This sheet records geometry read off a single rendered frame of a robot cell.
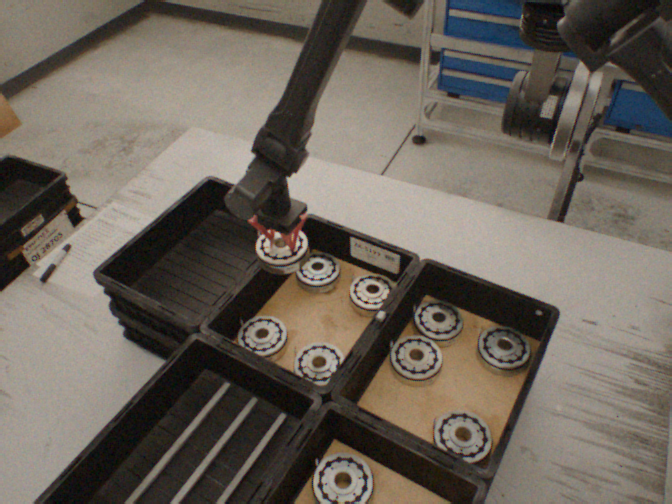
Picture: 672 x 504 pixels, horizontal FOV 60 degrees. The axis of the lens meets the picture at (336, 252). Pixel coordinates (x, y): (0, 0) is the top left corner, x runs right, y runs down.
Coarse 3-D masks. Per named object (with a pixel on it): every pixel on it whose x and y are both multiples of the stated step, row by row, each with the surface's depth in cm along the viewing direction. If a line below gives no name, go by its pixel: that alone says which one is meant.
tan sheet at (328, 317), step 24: (288, 288) 132; (336, 288) 132; (264, 312) 128; (288, 312) 127; (312, 312) 127; (336, 312) 127; (288, 336) 123; (312, 336) 123; (336, 336) 122; (288, 360) 118
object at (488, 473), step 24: (432, 264) 123; (408, 288) 118; (504, 288) 117; (552, 312) 113; (360, 360) 106; (336, 384) 103; (528, 384) 102; (360, 408) 99; (408, 432) 96; (504, 432) 95; (456, 456) 93
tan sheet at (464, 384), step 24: (384, 360) 118; (456, 360) 117; (384, 384) 114; (432, 384) 113; (456, 384) 113; (480, 384) 113; (504, 384) 113; (384, 408) 110; (408, 408) 110; (432, 408) 110; (456, 408) 110; (480, 408) 109; (504, 408) 109; (432, 432) 106
